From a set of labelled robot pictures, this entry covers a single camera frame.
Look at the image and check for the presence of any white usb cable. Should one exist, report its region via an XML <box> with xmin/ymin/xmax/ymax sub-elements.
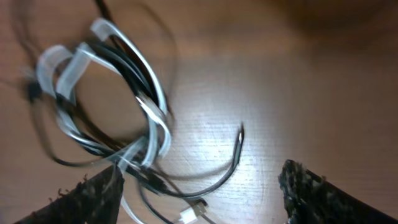
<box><xmin>35</xmin><ymin>17</ymin><xmax>208</xmax><ymax>224</ymax></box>

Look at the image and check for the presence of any black usb cable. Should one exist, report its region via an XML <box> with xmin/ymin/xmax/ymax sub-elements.
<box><xmin>24</xmin><ymin>0</ymin><xmax>245</xmax><ymax>224</ymax></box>

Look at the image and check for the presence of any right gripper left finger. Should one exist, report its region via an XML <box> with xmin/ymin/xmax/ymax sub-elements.
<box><xmin>16</xmin><ymin>165</ymin><xmax>124</xmax><ymax>224</ymax></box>

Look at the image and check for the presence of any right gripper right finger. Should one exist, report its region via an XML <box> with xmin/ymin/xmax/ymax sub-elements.
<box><xmin>278</xmin><ymin>159</ymin><xmax>397</xmax><ymax>224</ymax></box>

